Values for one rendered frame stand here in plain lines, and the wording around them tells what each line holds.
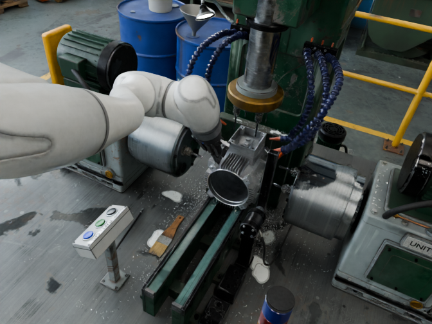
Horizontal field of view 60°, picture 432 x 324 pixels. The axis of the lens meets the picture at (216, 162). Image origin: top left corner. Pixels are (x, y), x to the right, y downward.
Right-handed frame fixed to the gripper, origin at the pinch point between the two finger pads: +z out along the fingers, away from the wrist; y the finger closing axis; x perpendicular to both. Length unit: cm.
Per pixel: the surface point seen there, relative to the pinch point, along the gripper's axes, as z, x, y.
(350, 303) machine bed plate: 22, 24, -56
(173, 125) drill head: -2.0, -4.3, 18.7
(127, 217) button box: -11.1, 31.5, 13.0
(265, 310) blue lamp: -31, 38, -34
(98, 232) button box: -17.9, 38.9, 15.4
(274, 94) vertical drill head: -13.6, -20.8, -12.5
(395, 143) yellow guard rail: 201, -137, -77
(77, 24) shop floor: 234, -182, 327
